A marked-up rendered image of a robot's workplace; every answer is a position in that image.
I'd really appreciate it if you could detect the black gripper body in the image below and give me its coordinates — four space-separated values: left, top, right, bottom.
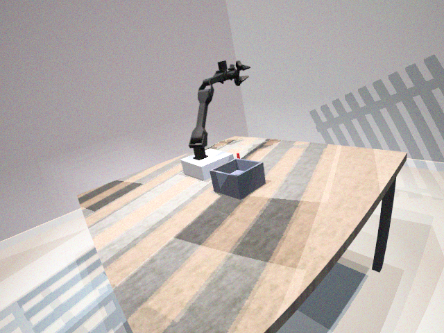
229 60 243 86

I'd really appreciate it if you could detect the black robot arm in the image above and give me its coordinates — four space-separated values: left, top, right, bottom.
189 60 235 160

